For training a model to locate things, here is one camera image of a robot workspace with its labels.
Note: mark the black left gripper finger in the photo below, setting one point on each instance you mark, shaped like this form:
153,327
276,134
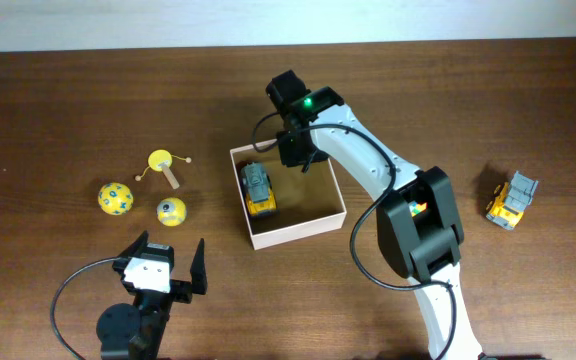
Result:
198,270
136,248

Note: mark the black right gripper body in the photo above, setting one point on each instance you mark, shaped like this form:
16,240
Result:
297,151

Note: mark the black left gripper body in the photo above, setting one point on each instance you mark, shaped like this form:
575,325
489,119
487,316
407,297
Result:
180,291

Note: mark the yellow toy truck grey cab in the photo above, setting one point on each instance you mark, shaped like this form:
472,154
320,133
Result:
257,190

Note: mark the multicoloured puzzle cube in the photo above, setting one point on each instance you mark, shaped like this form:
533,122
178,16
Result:
417,208

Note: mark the yellow toy dump truck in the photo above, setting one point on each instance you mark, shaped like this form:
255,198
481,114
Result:
510,201

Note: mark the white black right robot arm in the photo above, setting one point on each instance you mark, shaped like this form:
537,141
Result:
419,230

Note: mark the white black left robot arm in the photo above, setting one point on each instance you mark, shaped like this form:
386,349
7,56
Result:
135,331

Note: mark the yellow minion ball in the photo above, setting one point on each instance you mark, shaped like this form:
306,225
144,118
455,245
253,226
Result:
171,211

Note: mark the yellow ball blue letters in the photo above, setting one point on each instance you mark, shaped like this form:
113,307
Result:
115,199

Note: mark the white cardboard box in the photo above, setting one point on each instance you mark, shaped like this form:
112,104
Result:
308,203

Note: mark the yellow wooden rattle drum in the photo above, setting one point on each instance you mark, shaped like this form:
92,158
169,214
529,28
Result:
161,160

